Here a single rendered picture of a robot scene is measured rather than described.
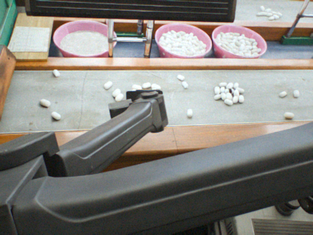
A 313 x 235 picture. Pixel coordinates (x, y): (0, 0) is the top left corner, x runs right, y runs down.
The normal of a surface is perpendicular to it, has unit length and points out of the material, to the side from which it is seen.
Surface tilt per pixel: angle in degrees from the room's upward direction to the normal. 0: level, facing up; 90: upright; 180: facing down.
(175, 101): 0
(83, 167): 63
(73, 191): 37
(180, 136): 0
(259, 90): 0
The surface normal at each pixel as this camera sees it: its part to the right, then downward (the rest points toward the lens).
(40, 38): 0.12, -0.65
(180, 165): -0.17, -0.95
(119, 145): 0.93, -0.10
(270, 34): 0.15, 0.76
